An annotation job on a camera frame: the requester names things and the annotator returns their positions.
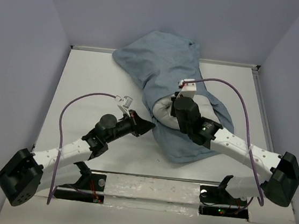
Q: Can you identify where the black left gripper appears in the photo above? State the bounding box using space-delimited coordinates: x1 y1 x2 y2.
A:
104 107 156 149

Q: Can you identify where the white pillow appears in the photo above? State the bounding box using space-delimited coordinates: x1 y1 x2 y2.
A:
152 95 220 130

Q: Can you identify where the blue-grey fabric pillowcase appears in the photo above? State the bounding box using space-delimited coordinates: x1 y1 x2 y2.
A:
100 25 245 170

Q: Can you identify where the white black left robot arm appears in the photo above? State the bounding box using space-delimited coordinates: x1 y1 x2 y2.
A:
0 110 155 207

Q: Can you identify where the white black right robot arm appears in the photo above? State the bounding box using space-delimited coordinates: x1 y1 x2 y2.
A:
171 96 299 207

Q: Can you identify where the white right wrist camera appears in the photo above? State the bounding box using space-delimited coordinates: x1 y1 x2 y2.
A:
174 79 197 99

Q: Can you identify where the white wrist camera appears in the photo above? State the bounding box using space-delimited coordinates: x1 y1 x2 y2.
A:
115 95 133 116
174 79 197 99

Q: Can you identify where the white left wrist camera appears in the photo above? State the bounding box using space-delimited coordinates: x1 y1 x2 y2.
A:
115 95 133 116

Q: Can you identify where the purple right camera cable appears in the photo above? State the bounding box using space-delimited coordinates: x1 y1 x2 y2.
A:
169 74 279 207

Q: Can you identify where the aluminium front table rail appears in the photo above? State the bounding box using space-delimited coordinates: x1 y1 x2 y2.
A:
91 169 220 186

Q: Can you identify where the aluminium table rail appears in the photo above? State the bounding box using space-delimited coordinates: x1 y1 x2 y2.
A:
252 66 274 151
70 45 258 70
91 169 220 186

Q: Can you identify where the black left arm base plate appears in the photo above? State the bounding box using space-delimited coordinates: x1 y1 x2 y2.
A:
53 162 107 204

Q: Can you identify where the aluminium right table rail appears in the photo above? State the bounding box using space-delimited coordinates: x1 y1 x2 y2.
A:
252 66 274 151

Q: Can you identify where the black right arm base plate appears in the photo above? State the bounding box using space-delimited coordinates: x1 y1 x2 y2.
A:
198 175 249 220

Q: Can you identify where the aluminium back table rail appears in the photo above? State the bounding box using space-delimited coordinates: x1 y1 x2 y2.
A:
70 45 258 70

